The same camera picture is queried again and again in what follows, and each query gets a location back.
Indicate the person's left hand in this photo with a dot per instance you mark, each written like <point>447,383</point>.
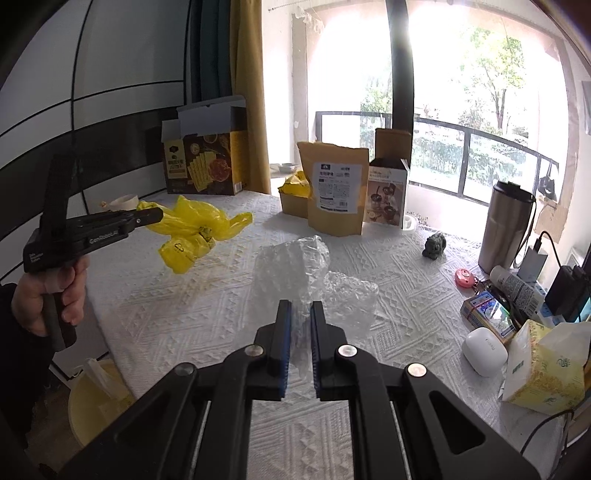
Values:
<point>30,304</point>

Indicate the white textured tablecloth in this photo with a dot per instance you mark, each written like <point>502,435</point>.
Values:
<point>184,323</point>

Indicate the yellow tissue pack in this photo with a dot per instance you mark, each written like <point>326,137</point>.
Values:
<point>545,369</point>

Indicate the small cardboard box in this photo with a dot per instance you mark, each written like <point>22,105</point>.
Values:
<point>293,205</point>

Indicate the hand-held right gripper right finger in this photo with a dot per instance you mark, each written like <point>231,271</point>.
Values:
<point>316,346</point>

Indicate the brown drink carton box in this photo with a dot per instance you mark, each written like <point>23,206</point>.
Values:
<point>385,189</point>

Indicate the black power adapter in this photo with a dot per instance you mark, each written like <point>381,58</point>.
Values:
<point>568,290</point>

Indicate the small stone figurine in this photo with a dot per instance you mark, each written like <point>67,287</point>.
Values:
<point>435,246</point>

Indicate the white earbuds case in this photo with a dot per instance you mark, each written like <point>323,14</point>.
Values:
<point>485,353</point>

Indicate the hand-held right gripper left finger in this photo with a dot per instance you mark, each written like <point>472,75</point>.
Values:
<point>284,346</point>

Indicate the kraft paper pouch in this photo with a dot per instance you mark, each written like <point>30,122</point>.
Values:
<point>334,184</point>

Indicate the steel tumbler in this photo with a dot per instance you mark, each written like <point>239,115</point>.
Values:
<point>503,230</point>

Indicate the black white panel wardrobe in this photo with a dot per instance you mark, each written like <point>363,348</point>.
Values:
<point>92,92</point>

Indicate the yellow curtain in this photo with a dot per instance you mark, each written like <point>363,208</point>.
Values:
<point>249,92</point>

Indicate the clear bubble wrap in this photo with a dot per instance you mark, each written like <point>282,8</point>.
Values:
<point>291,267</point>

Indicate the yellow plastic bag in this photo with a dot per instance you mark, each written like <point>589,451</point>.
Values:
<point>189,230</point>

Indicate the white tube bottle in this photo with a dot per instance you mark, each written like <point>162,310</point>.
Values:
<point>517,288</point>

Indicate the blue white small carton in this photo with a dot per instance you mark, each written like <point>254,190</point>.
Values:
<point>487,316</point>

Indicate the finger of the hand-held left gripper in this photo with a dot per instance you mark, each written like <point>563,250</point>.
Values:
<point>143,222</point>
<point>147,212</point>

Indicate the crumpled yellow bag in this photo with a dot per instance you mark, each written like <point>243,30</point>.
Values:
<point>295,184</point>

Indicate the person's left forearm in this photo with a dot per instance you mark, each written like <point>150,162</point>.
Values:
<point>18,392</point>

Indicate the white charger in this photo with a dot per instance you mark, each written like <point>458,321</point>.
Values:
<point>532,266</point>

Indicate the black balcony railing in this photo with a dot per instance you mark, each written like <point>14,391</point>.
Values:
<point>461,157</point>

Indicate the pale yellow waste bin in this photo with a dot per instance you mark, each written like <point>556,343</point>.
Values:
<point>87,415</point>

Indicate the brown snack box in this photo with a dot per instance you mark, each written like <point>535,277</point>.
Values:
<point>207,161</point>

